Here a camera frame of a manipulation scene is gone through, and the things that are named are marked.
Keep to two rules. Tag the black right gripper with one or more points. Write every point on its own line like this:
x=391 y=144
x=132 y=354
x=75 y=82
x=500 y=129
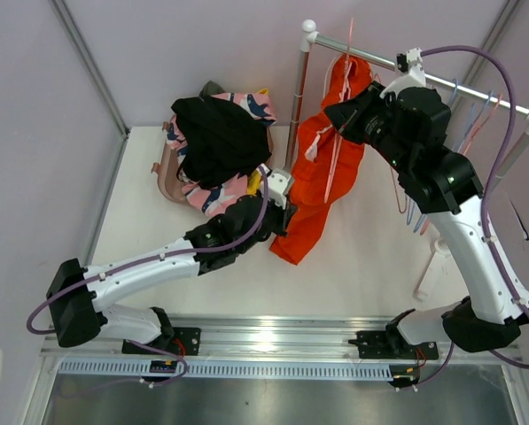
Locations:
x=354 y=110

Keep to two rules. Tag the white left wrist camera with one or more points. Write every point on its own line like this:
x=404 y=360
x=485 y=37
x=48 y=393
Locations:
x=279 y=184

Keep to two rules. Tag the pink hanger of black shorts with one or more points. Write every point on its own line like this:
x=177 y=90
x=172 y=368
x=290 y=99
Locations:
x=400 y=197

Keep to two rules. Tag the pink translucent plastic basin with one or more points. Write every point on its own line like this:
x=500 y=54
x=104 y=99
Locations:
x=175 y=185

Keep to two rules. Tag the black shorts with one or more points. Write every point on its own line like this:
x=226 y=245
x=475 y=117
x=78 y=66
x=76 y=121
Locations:
x=223 y=140

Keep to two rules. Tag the olive green shorts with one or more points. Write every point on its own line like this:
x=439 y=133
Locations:
x=211 y=88

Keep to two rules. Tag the yellow shorts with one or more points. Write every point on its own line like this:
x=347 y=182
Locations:
x=254 y=180

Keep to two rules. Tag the pink hanger of yellow shorts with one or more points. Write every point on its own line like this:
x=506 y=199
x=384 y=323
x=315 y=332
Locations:
x=476 y=123

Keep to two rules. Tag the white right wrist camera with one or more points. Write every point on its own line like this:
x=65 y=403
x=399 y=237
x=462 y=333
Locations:
x=411 y=73

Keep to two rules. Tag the blue hanger of patterned shorts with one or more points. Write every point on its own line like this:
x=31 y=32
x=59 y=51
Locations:
x=414 y=218

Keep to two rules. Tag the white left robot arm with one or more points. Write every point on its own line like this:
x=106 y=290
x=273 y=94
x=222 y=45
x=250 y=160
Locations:
x=85 y=302

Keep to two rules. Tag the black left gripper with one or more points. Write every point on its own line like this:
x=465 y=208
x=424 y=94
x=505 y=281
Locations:
x=283 y=216

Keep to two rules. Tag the metal clothes rack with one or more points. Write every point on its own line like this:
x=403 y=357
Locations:
x=504 y=160

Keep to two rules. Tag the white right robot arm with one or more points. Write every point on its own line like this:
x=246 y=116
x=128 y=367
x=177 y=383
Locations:
x=448 y=191

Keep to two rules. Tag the orange shorts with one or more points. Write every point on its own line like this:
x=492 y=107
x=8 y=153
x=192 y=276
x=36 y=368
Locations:
x=317 y=182

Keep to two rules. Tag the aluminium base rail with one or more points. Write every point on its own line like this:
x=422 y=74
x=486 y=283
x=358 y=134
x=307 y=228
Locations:
x=265 y=348

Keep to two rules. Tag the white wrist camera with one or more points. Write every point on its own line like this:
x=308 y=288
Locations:
x=411 y=73
x=279 y=184

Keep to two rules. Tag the pink patterned shorts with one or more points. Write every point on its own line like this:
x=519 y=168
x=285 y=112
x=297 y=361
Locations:
x=259 y=107

